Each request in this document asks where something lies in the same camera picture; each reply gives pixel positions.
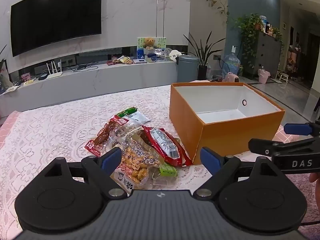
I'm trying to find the trailing green plant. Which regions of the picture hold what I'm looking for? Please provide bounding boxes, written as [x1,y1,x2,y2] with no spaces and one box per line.
[234,14,265,68]

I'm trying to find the white router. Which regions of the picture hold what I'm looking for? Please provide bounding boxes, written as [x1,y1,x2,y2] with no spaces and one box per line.
[46,59,63,80]

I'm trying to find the pile of snack packets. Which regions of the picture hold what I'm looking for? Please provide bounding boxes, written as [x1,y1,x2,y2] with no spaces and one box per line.
[107,55,133,65]

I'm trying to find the brown meat packet red label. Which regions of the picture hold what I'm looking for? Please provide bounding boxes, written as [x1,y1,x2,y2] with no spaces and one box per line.
[85,115,130,157]

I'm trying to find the person's right hand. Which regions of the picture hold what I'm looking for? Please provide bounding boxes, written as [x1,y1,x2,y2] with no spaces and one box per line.
[309,173,320,200]

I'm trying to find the red snack packet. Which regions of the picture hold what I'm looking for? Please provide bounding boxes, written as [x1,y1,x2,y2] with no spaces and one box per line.
[141,125,193,167]

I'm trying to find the green sausage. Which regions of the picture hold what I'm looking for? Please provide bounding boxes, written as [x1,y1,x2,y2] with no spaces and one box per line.
[116,107,138,118]

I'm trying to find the yellow peanut snack packet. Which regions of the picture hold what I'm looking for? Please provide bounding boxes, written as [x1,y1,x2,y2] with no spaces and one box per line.
[110,145,160,195]

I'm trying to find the clear packet brown snacks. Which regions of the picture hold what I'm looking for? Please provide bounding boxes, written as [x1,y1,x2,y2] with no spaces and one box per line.
[107,124,140,153]

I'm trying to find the white snack packet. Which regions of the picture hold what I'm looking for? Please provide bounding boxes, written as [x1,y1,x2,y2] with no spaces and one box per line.
[125,111,150,128]

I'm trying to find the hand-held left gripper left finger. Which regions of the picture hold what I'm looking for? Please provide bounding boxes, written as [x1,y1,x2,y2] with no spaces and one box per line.
[44,147,127,200]

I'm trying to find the blue water jug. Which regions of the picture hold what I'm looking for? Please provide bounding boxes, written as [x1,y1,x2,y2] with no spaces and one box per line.
[222,45,241,77]

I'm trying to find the grey trash bin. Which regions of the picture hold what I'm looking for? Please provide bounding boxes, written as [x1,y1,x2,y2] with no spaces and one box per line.
[176,54,200,83]

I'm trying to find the white round socket hub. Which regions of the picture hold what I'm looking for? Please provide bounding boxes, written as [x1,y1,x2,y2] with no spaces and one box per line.
[168,50,182,62]

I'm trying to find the black cables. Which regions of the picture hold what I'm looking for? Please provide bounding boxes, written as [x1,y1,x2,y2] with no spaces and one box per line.
[70,62,99,72]

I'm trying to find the pink bucket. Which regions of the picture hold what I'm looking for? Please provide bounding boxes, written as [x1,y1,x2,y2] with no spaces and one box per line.
[257,67,271,83]

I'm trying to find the small green candy packet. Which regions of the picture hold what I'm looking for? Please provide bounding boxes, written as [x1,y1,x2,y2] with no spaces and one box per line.
[159,164,178,178]

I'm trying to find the white stool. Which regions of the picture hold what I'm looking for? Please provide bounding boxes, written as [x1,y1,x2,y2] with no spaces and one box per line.
[276,72,290,83]

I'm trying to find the potted plant black pot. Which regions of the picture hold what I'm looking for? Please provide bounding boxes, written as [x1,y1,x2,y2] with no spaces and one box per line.
[183,31,225,80]

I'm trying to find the pink heater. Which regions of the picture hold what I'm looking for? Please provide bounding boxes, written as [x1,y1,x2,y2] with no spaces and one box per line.
[224,72,239,83]

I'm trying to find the orange cardboard box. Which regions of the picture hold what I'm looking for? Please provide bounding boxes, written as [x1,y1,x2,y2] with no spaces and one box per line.
[169,82,285,165]

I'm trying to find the grey television console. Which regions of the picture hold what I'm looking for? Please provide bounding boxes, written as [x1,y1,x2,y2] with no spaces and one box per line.
[0,45,188,118]

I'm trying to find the black television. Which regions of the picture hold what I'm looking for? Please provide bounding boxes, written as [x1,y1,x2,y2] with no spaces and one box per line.
[10,0,103,57]

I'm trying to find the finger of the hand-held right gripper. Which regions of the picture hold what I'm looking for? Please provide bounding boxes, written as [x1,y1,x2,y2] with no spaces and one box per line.
[284,120,320,137]
[248,135,320,159]

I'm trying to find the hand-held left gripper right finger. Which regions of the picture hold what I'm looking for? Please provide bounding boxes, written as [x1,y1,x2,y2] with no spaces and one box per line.
[191,147,278,200]

